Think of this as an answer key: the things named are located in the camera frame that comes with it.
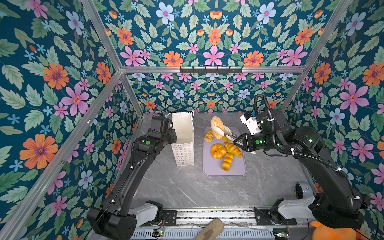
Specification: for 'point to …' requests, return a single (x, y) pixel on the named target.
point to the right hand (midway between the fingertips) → (236, 140)
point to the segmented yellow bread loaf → (226, 163)
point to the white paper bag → (184, 149)
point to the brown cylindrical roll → (211, 231)
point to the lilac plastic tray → (212, 167)
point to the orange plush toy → (322, 232)
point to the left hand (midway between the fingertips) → (174, 129)
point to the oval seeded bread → (218, 122)
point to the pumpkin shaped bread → (218, 151)
